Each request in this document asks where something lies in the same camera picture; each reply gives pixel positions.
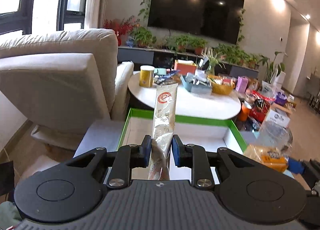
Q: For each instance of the green cardboard box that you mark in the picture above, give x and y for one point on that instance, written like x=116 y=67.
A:
x=208 y=133

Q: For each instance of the dark tv cabinet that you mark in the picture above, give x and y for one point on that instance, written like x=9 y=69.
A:
x=162 y=58

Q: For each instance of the beige sofa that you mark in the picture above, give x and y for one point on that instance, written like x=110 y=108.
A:
x=64 y=81

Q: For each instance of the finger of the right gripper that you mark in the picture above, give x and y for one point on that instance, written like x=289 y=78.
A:
x=295 y=166

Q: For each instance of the white round coffee table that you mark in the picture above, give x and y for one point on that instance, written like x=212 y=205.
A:
x=211 y=106

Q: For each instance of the red flower arrangement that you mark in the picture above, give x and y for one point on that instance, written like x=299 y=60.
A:
x=121 y=28

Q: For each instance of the yellow sachima cake packet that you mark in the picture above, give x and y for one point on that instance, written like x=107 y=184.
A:
x=268 y=156

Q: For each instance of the white blue carton box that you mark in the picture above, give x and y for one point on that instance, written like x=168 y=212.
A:
x=278 y=116

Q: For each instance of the clear glass mug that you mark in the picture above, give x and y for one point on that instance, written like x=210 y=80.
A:
x=274 y=135

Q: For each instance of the yellow tin can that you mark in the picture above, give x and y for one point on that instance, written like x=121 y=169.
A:
x=146 y=76

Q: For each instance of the yellow woven basket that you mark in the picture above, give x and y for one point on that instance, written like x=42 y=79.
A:
x=220 y=85

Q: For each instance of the long cream snack stick packet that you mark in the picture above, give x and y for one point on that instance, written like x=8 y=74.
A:
x=162 y=131

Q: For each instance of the orange box on cabinet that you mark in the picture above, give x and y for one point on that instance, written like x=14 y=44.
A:
x=185 y=66

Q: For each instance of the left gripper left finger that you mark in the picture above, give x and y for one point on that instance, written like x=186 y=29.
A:
x=122 y=162

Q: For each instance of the black wall television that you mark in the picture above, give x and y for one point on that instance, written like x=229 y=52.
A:
x=218 y=19

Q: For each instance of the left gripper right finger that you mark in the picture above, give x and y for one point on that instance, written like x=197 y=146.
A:
x=193 y=157

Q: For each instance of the blue plastic tray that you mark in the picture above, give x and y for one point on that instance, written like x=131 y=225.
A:
x=195 y=89

